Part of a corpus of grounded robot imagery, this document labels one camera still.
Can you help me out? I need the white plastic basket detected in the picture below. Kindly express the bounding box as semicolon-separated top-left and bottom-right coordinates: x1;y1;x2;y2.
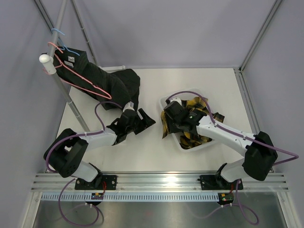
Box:
159;88;217;152

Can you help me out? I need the yellow plaid flannel shirt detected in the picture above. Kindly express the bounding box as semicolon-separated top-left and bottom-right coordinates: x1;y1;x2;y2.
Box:
161;96;225;150

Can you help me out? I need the pink wire hanger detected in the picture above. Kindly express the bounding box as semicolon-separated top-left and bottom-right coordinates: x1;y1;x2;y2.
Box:
39;53;113;100

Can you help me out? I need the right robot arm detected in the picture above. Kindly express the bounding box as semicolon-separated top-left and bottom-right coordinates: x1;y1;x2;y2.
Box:
164;101;278;190

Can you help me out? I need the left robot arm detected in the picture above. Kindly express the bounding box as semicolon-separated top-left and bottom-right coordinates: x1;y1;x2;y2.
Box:
43;108;156;190

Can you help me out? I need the black pinstripe shirt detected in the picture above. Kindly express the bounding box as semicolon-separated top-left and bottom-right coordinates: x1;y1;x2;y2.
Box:
54;49;141;110

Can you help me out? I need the grey clothes rack pole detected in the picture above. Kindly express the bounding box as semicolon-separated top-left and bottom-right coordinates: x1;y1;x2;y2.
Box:
39;0;89;132

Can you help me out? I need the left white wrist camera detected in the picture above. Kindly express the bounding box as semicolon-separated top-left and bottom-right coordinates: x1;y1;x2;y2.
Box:
123;101;134;112

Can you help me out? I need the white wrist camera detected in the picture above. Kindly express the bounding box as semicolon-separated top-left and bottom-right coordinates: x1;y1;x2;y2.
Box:
123;101;134;112
165;97;182;108

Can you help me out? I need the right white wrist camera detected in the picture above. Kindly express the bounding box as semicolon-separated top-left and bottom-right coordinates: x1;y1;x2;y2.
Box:
165;97;182;108

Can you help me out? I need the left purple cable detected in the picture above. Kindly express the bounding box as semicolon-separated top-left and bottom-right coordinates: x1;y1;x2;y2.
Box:
45;101;125;226

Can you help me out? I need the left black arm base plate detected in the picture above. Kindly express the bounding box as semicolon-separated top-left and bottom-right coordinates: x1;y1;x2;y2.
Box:
75;174;117;190

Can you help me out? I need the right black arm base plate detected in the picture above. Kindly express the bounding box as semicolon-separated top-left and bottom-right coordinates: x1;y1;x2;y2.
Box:
197;174;238;190

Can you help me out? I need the aluminium mounting rail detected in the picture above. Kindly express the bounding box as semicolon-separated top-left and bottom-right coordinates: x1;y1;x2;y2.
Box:
31;172;289;192

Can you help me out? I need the white slotted cable duct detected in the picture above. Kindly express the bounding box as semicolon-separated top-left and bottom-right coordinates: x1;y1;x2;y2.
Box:
41;192;219;202

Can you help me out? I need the blue wire hanger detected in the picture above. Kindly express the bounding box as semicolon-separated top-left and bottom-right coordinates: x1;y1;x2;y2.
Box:
51;28;80;56

